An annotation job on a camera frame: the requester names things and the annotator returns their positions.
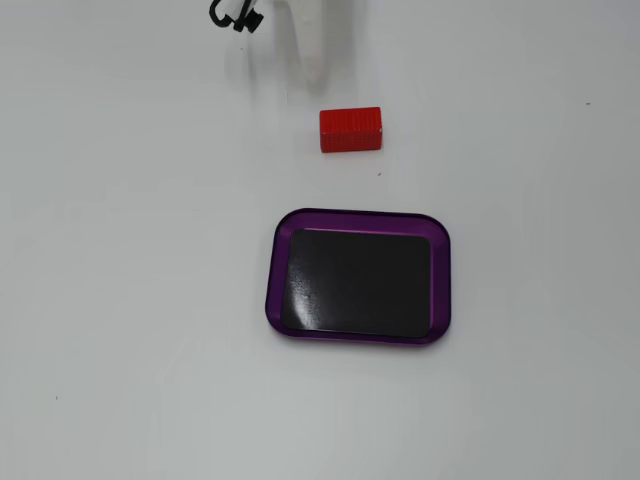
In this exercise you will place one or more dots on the purple metal tray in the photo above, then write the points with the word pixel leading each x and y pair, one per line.
pixel 277 280

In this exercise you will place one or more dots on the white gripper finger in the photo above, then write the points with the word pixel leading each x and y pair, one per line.
pixel 310 35

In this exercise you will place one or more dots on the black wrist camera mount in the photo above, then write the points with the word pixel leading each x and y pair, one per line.
pixel 245 21

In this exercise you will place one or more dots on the red rectangular cube block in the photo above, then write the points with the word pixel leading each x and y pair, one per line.
pixel 350 130

